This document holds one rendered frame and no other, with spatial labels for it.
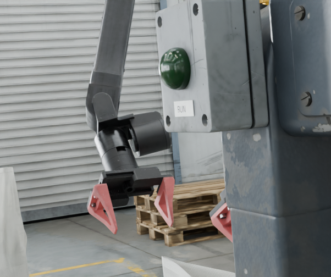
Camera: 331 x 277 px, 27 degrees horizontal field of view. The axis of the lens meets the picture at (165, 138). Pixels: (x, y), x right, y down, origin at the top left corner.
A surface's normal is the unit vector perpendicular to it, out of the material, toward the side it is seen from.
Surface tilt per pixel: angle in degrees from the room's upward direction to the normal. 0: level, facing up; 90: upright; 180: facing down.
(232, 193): 90
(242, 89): 90
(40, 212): 90
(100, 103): 64
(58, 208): 90
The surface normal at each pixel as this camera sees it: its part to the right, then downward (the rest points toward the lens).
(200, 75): -0.91, 0.10
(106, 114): 0.09, -0.40
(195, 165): 0.42, 0.01
